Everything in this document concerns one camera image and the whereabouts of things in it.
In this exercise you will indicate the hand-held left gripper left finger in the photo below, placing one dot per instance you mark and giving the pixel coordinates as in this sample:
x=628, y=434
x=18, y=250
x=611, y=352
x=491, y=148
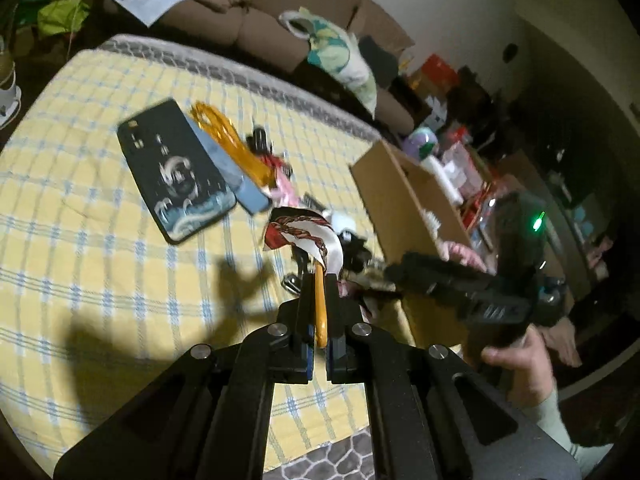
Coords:
x=310, y=360

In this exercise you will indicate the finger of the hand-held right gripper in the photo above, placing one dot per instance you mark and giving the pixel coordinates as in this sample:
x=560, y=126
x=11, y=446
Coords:
x=420, y=275

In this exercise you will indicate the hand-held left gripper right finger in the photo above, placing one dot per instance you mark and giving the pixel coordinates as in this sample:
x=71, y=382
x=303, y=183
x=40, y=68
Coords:
x=331, y=365

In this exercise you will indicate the pink cloth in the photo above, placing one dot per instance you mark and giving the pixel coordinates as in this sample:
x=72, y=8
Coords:
x=462, y=252

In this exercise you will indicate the orange plastic stick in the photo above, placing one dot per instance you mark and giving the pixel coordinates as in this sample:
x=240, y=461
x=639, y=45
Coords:
x=320, y=310

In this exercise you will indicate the brown cardboard box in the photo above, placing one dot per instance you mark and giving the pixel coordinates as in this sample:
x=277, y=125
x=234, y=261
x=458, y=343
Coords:
x=400, y=195

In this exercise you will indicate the small white object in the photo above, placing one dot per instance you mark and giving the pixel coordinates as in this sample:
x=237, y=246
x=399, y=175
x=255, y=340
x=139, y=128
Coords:
x=342, y=221

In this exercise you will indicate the person's right hand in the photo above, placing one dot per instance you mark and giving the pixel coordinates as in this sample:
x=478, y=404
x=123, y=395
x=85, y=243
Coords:
x=527, y=370

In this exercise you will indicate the black white hair accessory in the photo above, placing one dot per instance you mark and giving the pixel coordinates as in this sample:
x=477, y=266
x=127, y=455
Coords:
x=357, y=255

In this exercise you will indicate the silver metal clip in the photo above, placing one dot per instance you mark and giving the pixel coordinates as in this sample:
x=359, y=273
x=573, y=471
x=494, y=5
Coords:
x=292, y=282

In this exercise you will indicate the white plastic bottle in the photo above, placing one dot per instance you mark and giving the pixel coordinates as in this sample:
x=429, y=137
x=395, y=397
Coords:
x=445, y=175

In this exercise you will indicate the purple white round object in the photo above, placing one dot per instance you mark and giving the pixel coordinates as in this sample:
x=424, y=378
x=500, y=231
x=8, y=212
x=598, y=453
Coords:
x=425, y=142

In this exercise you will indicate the pink hair accessory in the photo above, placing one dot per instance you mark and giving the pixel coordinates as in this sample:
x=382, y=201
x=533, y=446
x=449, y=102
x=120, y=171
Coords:
x=285, y=187

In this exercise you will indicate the red hair accessory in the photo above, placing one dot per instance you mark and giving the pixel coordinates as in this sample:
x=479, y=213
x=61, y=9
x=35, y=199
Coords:
x=274, y=162

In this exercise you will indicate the blue grey nail file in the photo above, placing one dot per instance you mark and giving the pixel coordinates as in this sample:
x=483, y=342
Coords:
x=235, y=175

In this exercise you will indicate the red box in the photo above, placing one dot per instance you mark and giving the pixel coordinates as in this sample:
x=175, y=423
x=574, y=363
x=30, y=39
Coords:
x=440, y=72

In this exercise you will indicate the small black clip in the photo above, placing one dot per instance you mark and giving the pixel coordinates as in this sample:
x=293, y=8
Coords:
x=260, y=140

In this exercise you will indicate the dark grey cloth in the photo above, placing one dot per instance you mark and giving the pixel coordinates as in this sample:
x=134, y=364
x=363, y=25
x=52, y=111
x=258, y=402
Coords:
x=380, y=57

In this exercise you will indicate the yellow checked tablecloth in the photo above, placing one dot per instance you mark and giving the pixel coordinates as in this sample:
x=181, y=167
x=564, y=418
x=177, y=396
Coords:
x=100, y=260

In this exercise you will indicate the floral tote bag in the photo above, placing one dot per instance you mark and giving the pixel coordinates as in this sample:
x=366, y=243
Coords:
x=340, y=55

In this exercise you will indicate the black printed phone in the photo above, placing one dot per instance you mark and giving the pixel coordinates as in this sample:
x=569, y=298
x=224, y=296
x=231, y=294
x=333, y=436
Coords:
x=170, y=170

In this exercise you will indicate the orange plastic scissors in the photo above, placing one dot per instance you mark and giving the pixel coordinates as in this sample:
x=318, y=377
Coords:
x=222, y=132

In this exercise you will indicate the printed paper sheet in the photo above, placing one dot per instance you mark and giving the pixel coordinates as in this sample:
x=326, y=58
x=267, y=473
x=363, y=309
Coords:
x=145, y=5

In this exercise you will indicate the white beige stand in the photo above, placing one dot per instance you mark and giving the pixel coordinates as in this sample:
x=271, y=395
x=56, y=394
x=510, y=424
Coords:
x=7, y=85

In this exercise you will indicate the green plastic bag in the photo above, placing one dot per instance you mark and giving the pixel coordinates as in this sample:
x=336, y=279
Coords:
x=60, y=15

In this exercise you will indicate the round black wall fixture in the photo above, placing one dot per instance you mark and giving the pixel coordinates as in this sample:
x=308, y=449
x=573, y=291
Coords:
x=510, y=52

